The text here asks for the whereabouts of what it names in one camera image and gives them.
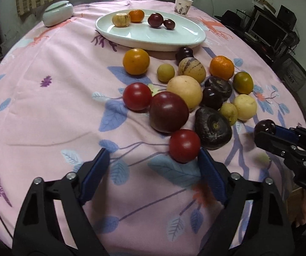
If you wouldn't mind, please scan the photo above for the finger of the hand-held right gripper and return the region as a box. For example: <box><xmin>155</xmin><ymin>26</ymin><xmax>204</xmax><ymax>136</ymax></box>
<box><xmin>254</xmin><ymin>131</ymin><xmax>306</xmax><ymax>163</ymax></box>
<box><xmin>274</xmin><ymin>126</ymin><xmax>306</xmax><ymax>150</ymax></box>

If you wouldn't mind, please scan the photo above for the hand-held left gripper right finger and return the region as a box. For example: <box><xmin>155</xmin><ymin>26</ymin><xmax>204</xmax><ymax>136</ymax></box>
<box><xmin>198</xmin><ymin>148</ymin><xmax>294</xmax><ymax>256</ymax></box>

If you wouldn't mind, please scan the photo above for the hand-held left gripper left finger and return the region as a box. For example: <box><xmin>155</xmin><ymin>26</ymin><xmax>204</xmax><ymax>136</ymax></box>
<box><xmin>13</xmin><ymin>148</ymin><xmax>111</xmax><ymax>256</ymax></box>

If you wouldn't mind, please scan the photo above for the red tomato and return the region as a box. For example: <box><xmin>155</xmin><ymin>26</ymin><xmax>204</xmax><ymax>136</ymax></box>
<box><xmin>123</xmin><ymin>83</ymin><xmax>153</xmax><ymax>112</ymax></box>
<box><xmin>169</xmin><ymin>129</ymin><xmax>202</xmax><ymax>163</ymax></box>

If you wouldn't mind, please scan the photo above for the pale yellow round fruit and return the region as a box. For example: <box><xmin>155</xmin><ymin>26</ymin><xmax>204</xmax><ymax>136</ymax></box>
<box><xmin>232</xmin><ymin>94</ymin><xmax>257</xmax><ymax>121</ymax></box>

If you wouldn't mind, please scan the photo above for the small yellow-green round fruit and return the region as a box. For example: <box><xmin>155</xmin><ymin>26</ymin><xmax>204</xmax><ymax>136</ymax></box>
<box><xmin>157</xmin><ymin>64</ymin><xmax>175</xmax><ymax>83</ymax></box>
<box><xmin>219</xmin><ymin>103</ymin><xmax>239</xmax><ymax>127</ymax></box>

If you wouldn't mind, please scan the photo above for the green-yellow citrus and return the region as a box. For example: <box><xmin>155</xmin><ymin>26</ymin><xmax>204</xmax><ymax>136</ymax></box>
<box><xmin>232</xmin><ymin>71</ymin><xmax>254</xmax><ymax>95</ymax></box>

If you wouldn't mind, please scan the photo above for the dark purple water chestnut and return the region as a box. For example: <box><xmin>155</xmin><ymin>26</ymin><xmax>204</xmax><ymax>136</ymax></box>
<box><xmin>204</xmin><ymin>76</ymin><xmax>233</xmax><ymax>102</ymax></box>

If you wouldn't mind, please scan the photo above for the large beige round fruit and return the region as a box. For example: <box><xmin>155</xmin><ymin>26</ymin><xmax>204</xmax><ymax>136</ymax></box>
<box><xmin>166</xmin><ymin>75</ymin><xmax>203</xmax><ymax>112</ymax></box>

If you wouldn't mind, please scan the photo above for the bright orange tangerine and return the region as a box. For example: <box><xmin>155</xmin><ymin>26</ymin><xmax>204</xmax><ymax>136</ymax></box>
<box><xmin>209</xmin><ymin>55</ymin><xmax>235</xmax><ymax>81</ymax></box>

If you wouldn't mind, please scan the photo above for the white oval plate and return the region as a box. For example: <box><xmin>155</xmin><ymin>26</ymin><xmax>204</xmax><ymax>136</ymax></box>
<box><xmin>95</xmin><ymin>9</ymin><xmax>207</xmax><ymax>52</ymax></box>

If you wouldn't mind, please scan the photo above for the person's bare foot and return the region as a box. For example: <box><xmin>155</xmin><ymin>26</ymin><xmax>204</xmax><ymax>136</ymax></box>
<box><xmin>294</xmin><ymin>189</ymin><xmax>306</xmax><ymax>228</ymax></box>

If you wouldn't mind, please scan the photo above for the dark plum right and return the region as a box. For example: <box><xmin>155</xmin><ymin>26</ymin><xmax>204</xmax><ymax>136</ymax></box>
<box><xmin>194</xmin><ymin>107</ymin><xmax>233</xmax><ymax>150</ymax></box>

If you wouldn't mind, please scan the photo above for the dark plum left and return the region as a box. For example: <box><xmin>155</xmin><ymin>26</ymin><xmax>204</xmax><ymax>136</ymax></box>
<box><xmin>149</xmin><ymin>91</ymin><xmax>190</xmax><ymax>134</ymax></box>

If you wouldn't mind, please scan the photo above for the pink floral tablecloth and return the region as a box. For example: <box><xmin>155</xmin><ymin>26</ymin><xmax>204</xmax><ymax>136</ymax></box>
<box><xmin>0</xmin><ymin>1</ymin><xmax>306</xmax><ymax>256</ymax></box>

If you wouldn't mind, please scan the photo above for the computer monitor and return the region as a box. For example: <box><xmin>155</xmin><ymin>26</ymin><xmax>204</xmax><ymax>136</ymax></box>
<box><xmin>250</xmin><ymin>13</ymin><xmax>288</xmax><ymax>48</ymax></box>

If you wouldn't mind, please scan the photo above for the large striped pepino melon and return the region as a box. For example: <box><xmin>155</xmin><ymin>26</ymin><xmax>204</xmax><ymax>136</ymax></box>
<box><xmin>178</xmin><ymin>57</ymin><xmax>206</xmax><ymax>84</ymax></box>

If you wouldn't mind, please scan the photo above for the yellow orange citrus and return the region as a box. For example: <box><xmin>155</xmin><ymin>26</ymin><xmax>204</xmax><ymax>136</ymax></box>
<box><xmin>123</xmin><ymin>48</ymin><xmax>150</xmax><ymax>76</ymax></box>

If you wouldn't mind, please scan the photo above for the black speaker box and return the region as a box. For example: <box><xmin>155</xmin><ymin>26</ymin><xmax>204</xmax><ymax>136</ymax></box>
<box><xmin>278</xmin><ymin>5</ymin><xmax>298</xmax><ymax>28</ymax></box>

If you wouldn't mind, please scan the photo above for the black hat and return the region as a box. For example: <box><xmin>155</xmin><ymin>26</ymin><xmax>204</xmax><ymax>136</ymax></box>
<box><xmin>217</xmin><ymin>10</ymin><xmax>243</xmax><ymax>24</ymax></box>

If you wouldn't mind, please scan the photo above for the small striped pepino melon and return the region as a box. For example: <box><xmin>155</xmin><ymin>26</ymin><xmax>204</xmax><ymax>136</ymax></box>
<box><xmin>112</xmin><ymin>13</ymin><xmax>131</xmax><ymax>28</ymax></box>

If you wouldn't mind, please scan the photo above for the printed paper cup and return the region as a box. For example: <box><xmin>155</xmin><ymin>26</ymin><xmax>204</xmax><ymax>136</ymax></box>
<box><xmin>174</xmin><ymin>0</ymin><xmax>193</xmax><ymax>16</ymax></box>

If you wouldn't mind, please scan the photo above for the small orange tangerine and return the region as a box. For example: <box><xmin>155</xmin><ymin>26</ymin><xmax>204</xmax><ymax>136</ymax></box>
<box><xmin>128</xmin><ymin>10</ymin><xmax>145</xmax><ymax>23</ymax></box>

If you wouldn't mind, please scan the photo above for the pale green lidded jar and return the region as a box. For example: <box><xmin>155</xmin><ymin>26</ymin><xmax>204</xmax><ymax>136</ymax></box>
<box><xmin>42</xmin><ymin>0</ymin><xmax>74</xmax><ymax>27</ymax></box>

